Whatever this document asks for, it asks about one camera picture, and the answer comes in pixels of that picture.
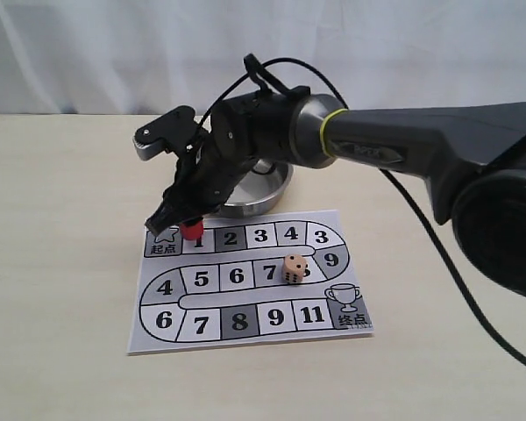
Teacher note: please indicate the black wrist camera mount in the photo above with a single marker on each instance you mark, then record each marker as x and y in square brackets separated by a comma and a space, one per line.
[172, 132]

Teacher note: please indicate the round stainless steel bowl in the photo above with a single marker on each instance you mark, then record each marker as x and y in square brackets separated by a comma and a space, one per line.
[259, 191]

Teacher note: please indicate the beige wooden die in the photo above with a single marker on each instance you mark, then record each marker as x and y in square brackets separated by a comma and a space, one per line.
[293, 268]

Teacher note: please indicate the red cylinder game piece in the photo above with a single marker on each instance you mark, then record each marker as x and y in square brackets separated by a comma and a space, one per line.
[192, 229]

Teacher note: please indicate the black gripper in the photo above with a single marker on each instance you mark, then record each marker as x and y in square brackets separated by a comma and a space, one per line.
[244, 129]

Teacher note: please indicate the printed paper game board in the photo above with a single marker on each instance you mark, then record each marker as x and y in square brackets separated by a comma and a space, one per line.
[226, 288]

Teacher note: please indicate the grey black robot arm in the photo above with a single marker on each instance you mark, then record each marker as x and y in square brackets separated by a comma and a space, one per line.
[472, 160]

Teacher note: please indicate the white backdrop curtain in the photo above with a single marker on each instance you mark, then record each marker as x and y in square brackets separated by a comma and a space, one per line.
[140, 57]

